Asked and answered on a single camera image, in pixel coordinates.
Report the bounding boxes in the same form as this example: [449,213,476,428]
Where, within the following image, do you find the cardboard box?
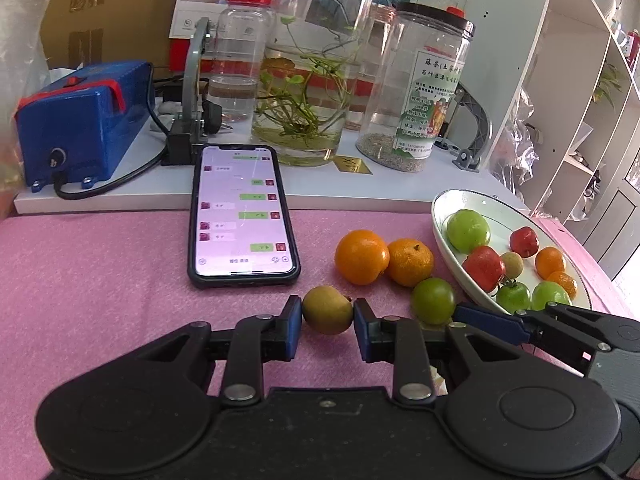
[39,0,189,74]

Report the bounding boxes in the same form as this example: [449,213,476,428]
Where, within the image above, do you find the small green plant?
[594,66,627,112]

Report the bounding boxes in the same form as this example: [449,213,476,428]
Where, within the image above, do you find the blue box device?
[13,60,156,194]

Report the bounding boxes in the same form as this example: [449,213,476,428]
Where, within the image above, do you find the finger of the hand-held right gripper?
[454,302,597,377]
[517,302,640,357]

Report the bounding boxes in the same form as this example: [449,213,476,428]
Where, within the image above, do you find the large green jujube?
[446,209,492,255]

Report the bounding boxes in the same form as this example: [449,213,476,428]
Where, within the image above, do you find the white shelf unit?
[450,0,640,282]

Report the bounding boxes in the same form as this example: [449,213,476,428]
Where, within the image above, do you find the black cable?
[52,110,174,201]

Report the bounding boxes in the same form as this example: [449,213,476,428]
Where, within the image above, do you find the black smartphone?
[187,144,302,290]

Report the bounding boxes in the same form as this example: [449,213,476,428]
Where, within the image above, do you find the small tan pear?
[302,285,355,336]
[500,251,525,279]

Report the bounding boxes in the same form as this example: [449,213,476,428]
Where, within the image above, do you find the black plug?
[202,101,225,136]

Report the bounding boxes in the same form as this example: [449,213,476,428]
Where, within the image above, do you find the red wax apple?
[509,226,541,259]

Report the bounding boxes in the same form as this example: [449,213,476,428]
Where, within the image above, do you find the tall glass vase with plants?
[250,0,394,167]

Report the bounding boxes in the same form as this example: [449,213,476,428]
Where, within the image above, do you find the mandarin orange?
[546,270,579,301]
[387,238,435,288]

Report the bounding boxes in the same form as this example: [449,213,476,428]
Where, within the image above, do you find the small orange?
[535,246,568,281]

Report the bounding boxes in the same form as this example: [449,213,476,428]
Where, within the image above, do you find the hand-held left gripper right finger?
[352,299,524,405]

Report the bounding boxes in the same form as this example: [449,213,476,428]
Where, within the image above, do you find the white plate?
[431,189,594,319]

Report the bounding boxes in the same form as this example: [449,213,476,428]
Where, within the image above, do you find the crumpled clear plastic bag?
[491,94,547,212]

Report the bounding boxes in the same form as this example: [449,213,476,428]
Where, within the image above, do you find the white board shelf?
[13,105,527,214]

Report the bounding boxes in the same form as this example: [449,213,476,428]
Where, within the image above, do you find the grey clamp bracket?
[167,16,216,166]
[451,81,494,172]

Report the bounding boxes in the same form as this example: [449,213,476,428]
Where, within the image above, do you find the green tomato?
[411,277,457,325]
[495,280,532,315]

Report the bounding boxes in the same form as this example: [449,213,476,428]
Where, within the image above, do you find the large orange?
[334,229,391,287]

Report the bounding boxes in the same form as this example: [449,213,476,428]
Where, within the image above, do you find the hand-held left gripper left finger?
[132,296,304,407]

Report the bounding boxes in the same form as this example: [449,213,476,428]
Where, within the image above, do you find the clear plastic jar with label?
[355,2,476,174]

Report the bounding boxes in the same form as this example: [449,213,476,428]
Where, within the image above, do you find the clear bottle with red cap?
[207,0,277,129]

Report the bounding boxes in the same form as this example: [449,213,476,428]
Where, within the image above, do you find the small gold card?
[333,155,374,176]

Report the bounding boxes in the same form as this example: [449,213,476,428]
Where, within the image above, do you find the pink floral tablecloth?
[0,207,622,467]

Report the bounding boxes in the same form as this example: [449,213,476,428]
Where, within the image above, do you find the red tomato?
[462,245,507,295]

